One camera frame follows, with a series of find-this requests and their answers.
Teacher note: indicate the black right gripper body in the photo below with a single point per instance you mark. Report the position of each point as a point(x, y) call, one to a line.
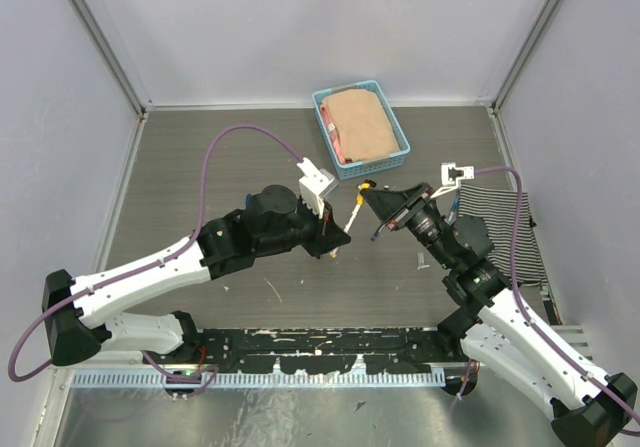
point(415, 204)

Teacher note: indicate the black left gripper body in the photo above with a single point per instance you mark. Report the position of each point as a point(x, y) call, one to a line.
point(307, 229)

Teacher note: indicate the white marker with yellow end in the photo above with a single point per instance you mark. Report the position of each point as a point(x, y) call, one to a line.
point(350, 222)

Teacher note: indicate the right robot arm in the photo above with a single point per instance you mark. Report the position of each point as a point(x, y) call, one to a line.
point(495, 326)

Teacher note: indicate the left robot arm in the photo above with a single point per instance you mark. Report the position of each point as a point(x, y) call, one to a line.
point(85, 314)

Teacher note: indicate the purple pen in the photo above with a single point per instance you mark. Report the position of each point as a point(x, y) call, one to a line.
point(377, 232)

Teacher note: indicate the light blue perforated basket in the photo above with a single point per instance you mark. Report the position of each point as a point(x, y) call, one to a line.
point(360, 169)

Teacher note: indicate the peach folded towel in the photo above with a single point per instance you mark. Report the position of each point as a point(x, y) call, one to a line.
point(359, 128)

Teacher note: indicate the black white striped cloth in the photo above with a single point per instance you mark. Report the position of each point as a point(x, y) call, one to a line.
point(498, 208)

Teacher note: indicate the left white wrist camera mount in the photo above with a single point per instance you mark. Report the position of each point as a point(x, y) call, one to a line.
point(315, 185)

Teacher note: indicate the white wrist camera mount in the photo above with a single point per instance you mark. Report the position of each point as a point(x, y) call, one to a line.
point(452, 177)
point(315, 185)

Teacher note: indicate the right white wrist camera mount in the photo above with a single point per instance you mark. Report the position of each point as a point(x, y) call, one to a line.
point(452, 177)

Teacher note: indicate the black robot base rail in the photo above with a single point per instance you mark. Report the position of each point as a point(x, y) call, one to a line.
point(318, 351)

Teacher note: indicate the light blue slotted cable duct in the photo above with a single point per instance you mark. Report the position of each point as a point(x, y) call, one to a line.
point(145, 378)

